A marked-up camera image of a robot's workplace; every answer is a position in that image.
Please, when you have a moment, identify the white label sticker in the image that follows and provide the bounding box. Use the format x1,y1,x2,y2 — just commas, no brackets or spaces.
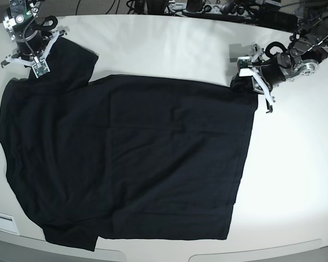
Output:
0,213,20,235

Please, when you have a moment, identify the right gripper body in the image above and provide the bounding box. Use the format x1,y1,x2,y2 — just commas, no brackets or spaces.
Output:
15,28,51,61

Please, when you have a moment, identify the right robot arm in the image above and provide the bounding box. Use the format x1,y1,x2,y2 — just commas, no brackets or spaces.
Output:
1,1,67,75

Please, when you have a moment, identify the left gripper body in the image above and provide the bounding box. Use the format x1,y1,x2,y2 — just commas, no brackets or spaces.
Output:
261,53,286,86

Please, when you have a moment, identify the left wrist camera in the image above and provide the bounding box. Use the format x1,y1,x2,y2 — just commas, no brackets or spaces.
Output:
237,56,254,77

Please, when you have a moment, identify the black T-shirt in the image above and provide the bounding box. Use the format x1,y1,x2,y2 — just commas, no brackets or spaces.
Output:
0,38,258,251

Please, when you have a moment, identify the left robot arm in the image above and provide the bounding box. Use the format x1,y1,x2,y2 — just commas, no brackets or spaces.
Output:
237,4,328,114

